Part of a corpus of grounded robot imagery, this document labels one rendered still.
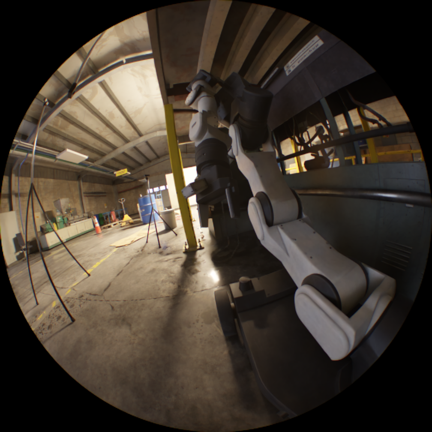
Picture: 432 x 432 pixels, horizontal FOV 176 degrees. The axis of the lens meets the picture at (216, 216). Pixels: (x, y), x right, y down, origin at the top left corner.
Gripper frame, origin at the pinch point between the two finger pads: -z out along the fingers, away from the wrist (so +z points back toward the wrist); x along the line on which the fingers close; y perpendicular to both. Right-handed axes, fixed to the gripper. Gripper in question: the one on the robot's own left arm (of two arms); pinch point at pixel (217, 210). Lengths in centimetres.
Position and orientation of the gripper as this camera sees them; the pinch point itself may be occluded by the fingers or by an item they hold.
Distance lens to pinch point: 32.1
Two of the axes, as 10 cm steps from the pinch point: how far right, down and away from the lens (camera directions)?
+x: -6.4, 2.3, 7.4
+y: -7.7, -0.9, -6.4
